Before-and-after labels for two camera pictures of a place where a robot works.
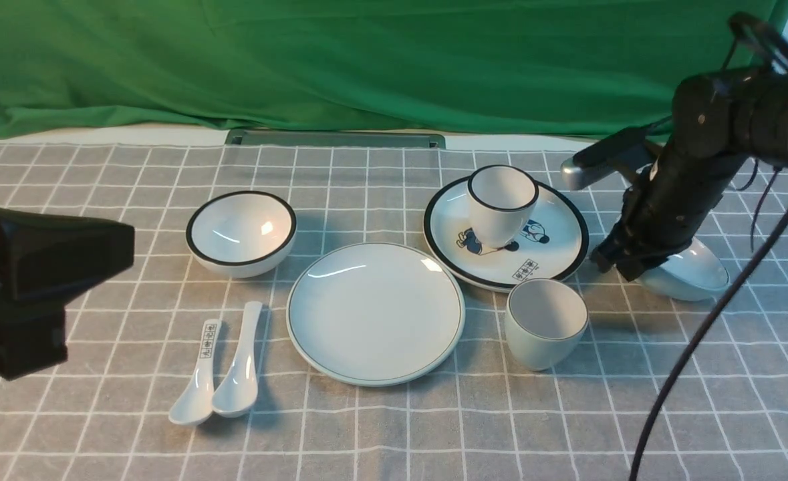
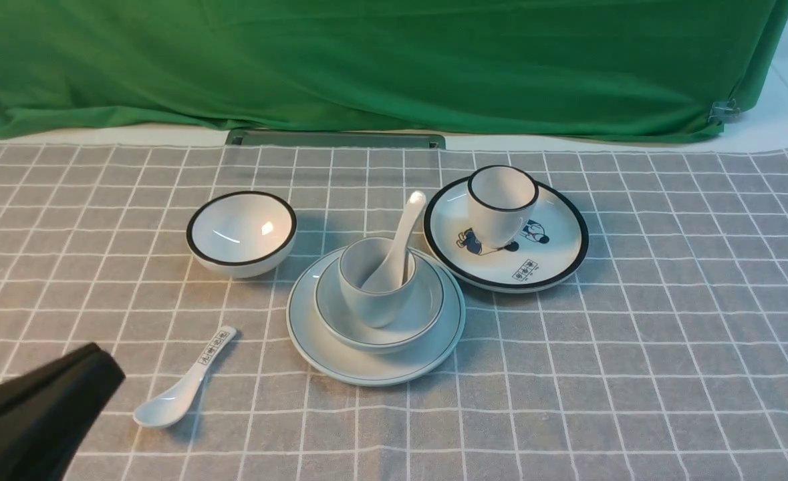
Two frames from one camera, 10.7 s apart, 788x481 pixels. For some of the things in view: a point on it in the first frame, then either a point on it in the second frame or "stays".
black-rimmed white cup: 501,199 stays
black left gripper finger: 23,267 → 32,427
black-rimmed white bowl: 240,234 stays
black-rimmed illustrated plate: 551,246 stays
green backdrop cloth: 506,67 stays
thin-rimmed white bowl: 696,273 → 340,325
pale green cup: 545,323 → 359,259
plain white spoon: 239,393 → 390,275
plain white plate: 375,314 stays
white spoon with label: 196,405 → 169,407
